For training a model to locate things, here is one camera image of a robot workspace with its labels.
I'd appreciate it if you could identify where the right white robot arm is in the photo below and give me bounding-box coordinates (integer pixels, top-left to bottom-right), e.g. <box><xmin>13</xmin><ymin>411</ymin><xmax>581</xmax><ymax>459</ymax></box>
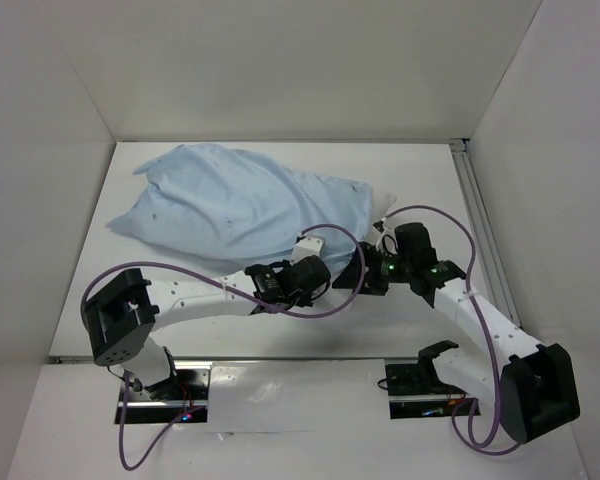
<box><xmin>334</xmin><ymin>223</ymin><xmax>581</xmax><ymax>444</ymax></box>

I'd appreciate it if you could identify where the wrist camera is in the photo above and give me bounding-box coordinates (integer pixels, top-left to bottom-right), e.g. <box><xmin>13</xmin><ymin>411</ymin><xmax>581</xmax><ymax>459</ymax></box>
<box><xmin>372</xmin><ymin>217</ymin><xmax>397</xmax><ymax>254</ymax></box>
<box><xmin>290</xmin><ymin>236</ymin><xmax>325</xmax><ymax>264</ymax></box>

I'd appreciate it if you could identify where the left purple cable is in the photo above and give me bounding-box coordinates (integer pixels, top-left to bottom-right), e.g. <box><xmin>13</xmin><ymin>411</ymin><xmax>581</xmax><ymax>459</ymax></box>
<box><xmin>79</xmin><ymin>224</ymin><xmax>367</xmax><ymax>472</ymax></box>

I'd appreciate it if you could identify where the light blue pillowcase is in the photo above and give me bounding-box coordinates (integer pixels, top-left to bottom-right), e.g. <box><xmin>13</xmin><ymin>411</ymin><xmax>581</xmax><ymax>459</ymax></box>
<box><xmin>107</xmin><ymin>144</ymin><xmax>373</xmax><ymax>273</ymax></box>

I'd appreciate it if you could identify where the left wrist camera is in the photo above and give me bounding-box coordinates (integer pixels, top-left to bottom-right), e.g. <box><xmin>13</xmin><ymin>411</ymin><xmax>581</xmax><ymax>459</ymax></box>
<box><xmin>290</xmin><ymin>236</ymin><xmax>325</xmax><ymax>264</ymax></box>

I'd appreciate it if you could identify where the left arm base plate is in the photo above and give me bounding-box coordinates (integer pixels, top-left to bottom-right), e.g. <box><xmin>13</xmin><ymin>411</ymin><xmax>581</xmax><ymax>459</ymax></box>
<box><xmin>125</xmin><ymin>362</ymin><xmax>211</xmax><ymax>425</ymax></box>

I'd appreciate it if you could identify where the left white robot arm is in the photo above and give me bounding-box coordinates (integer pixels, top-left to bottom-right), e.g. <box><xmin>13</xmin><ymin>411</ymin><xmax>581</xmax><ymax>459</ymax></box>
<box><xmin>81</xmin><ymin>255</ymin><xmax>331</xmax><ymax>399</ymax></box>

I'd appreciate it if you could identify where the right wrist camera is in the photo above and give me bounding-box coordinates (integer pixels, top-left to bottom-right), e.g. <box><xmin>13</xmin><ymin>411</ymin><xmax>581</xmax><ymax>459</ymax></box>
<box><xmin>372</xmin><ymin>217</ymin><xmax>397</xmax><ymax>254</ymax></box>

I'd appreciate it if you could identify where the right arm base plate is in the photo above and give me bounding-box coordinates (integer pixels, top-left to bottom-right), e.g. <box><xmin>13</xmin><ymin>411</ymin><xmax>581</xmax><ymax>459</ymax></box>
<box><xmin>377</xmin><ymin>358</ymin><xmax>473</xmax><ymax>420</ymax></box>

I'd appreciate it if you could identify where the white pillow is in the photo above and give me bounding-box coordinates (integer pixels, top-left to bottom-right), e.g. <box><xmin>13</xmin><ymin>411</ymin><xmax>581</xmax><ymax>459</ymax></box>
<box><xmin>324</xmin><ymin>189</ymin><xmax>399</xmax><ymax>281</ymax></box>

